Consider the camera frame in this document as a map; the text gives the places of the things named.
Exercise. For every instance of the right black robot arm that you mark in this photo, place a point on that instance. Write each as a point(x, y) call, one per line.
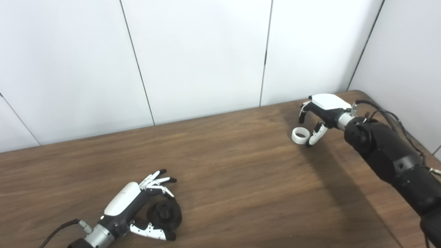
point(396, 158)

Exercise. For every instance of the round black part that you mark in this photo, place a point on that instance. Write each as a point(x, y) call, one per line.
point(170, 215)

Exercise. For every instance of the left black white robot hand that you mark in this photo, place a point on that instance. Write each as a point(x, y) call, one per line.
point(122, 201)

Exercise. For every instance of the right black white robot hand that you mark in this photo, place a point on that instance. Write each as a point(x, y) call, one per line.
point(329, 103)

